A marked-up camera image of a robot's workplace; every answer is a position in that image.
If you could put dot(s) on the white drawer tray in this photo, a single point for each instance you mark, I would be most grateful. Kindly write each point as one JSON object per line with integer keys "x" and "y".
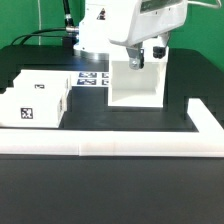
{"x": 32, "y": 108}
{"x": 52, "y": 81}

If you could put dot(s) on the white front drawer tray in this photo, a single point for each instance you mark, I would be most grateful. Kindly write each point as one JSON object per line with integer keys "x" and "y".
{"x": 32, "y": 108}

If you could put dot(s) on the white foam L-shaped fence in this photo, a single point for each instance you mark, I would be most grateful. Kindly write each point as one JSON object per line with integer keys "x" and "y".
{"x": 206, "y": 141}

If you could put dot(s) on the white drawer cabinet box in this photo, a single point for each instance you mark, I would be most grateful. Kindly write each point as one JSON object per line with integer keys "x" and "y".
{"x": 136, "y": 88}

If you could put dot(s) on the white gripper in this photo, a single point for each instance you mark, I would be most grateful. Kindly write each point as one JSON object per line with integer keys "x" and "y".
{"x": 133, "y": 21}

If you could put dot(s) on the white marker tag sheet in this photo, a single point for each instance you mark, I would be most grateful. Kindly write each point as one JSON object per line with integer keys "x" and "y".
{"x": 90, "y": 78}

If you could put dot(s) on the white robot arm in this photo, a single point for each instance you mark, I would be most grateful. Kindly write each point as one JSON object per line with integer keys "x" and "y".
{"x": 93, "y": 32}

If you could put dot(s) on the white rear drawer tray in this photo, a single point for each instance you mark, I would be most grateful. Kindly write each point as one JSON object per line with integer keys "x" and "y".
{"x": 52, "y": 81}

